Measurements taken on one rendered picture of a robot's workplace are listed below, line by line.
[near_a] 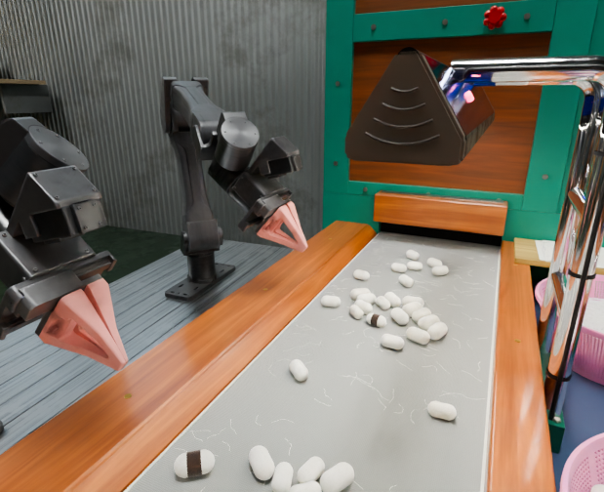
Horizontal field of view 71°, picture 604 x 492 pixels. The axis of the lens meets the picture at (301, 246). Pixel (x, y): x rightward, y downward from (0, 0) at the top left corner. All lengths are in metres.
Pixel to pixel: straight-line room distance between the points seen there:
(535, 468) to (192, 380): 0.37
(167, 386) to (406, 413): 0.28
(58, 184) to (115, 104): 3.50
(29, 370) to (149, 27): 3.07
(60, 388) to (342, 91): 0.87
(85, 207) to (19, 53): 4.28
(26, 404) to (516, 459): 0.63
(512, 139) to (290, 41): 2.16
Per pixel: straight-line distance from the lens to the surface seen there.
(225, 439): 0.50
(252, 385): 0.57
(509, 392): 0.57
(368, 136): 0.31
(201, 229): 0.95
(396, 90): 0.30
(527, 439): 0.51
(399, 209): 1.06
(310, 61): 2.98
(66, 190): 0.39
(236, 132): 0.65
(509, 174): 1.10
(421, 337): 0.66
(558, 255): 0.70
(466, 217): 1.05
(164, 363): 0.59
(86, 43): 4.06
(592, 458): 0.54
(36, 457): 0.51
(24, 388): 0.80
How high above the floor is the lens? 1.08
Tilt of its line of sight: 19 degrees down
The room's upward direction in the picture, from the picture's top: straight up
